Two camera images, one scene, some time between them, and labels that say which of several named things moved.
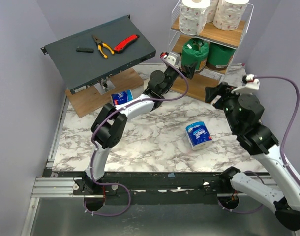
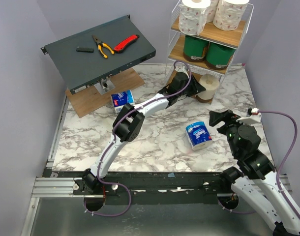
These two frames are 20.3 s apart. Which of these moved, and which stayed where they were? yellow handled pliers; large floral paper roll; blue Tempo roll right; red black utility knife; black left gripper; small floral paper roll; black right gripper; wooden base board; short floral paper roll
Moved: black right gripper; black left gripper
Stayed: large floral paper roll; red black utility knife; blue Tempo roll right; yellow handled pliers; short floral paper roll; small floral paper roll; wooden base board
